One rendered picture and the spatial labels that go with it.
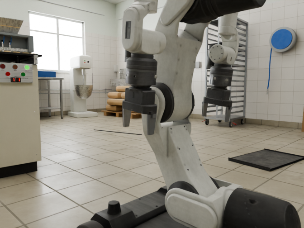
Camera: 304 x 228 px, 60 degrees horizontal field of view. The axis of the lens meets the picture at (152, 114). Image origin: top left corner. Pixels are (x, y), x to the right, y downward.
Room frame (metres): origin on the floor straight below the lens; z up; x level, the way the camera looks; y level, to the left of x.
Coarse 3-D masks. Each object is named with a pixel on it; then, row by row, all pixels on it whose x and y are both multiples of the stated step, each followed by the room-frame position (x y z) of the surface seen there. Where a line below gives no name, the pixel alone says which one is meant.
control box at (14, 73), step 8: (0, 64) 1.86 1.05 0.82; (8, 64) 1.89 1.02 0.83; (16, 64) 1.92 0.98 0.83; (24, 64) 1.96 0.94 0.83; (32, 64) 2.00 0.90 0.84; (0, 72) 1.86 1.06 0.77; (16, 72) 1.92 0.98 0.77; (24, 72) 1.96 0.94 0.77; (32, 72) 1.99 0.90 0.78; (0, 80) 1.85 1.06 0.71; (8, 80) 1.89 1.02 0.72; (16, 80) 1.92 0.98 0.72; (24, 80) 1.96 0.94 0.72; (32, 80) 1.99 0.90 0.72
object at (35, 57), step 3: (30, 57) 2.06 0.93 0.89; (33, 57) 2.00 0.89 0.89; (36, 57) 2.02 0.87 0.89; (21, 60) 2.24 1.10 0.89; (24, 60) 2.18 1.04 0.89; (27, 60) 2.12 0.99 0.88; (30, 60) 2.06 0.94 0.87; (33, 60) 2.01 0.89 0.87; (36, 60) 2.02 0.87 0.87; (24, 63) 2.18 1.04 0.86; (27, 63) 2.13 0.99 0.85; (30, 63) 2.07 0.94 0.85; (33, 63) 2.01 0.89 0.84; (36, 63) 2.01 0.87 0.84
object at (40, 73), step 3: (39, 72) 5.52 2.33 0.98; (42, 72) 5.56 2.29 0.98; (45, 72) 5.62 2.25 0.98; (48, 72) 5.67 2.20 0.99; (51, 72) 5.71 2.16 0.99; (54, 72) 5.77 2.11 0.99; (39, 75) 5.52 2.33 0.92; (42, 75) 5.56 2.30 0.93; (45, 75) 5.61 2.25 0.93; (48, 75) 5.67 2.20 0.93; (51, 75) 5.71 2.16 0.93; (54, 75) 5.77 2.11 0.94
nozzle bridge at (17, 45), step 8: (0, 32) 2.51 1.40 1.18; (0, 40) 2.58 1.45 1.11; (8, 40) 2.62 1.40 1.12; (16, 40) 2.67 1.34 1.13; (24, 40) 2.72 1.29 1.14; (32, 40) 2.69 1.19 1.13; (0, 48) 2.53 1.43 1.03; (8, 48) 2.58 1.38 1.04; (16, 48) 2.62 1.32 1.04; (24, 48) 2.72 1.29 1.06; (32, 48) 2.69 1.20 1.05
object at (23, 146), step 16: (0, 96) 1.88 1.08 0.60; (16, 96) 1.94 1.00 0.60; (32, 96) 2.02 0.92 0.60; (0, 112) 1.87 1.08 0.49; (16, 112) 1.94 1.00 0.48; (32, 112) 2.01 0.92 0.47; (0, 128) 1.87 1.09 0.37; (16, 128) 1.94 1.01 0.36; (32, 128) 2.01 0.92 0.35; (0, 144) 1.87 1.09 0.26; (16, 144) 1.93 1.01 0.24; (32, 144) 2.01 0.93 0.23; (0, 160) 1.86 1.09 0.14; (16, 160) 1.93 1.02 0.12; (32, 160) 2.01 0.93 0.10; (0, 176) 1.88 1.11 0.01
